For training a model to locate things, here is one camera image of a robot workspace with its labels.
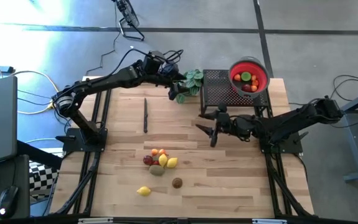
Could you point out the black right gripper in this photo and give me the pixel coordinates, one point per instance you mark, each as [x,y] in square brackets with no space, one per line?
[231,126]

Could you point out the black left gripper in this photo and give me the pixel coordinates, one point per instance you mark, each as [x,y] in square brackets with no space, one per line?
[174,77]

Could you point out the yellow toy lemon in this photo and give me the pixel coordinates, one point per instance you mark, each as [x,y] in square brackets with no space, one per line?
[144,191]
[163,160]
[172,162]

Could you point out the dark red toy apple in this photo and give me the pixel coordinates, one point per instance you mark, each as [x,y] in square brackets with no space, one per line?
[246,87]
[147,160]

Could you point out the small orange toy pear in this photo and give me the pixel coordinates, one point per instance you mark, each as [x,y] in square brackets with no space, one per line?
[162,152]
[253,77]
[154,152]
[255,83]
[253,88]
[237,77]

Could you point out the green toy kiwi half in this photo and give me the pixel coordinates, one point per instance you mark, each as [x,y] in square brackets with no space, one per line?
[246,76]

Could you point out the red collapsible colander grey rim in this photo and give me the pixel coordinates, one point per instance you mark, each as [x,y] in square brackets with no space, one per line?
[261,70]

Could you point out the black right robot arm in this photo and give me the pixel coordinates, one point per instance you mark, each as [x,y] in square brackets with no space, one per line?
[290,123]

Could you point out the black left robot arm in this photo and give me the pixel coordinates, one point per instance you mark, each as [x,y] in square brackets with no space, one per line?
[104,81]

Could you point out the artificial striped green leaf plant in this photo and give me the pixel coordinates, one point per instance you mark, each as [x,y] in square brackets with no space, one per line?
[194,79]

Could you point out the black perforated metal shelf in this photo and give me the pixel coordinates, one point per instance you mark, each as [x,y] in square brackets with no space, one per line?
[216,96]

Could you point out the red toy strawberry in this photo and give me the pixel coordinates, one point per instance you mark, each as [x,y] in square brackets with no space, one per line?
[156,162]

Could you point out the brown toy kiwi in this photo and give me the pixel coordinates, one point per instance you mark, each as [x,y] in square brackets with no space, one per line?
[177,183]

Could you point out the green toy mango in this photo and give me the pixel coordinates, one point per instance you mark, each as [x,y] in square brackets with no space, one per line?
[156,170]

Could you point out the black floor fan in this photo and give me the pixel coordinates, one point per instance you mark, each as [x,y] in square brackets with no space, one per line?
[130,15]

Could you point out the black white checkered mat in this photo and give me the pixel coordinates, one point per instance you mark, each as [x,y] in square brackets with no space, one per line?
[41,180]

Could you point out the black desk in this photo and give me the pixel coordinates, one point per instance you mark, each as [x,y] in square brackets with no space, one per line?
[23,174]

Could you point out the black computer mouse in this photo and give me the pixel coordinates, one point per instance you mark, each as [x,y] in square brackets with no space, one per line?
[7,200]

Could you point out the black aluminium rig frame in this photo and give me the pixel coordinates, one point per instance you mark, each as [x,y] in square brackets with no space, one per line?
[107,102]

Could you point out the white bracket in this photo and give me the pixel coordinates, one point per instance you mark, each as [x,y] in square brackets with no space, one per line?
[269,221]
[94,221]

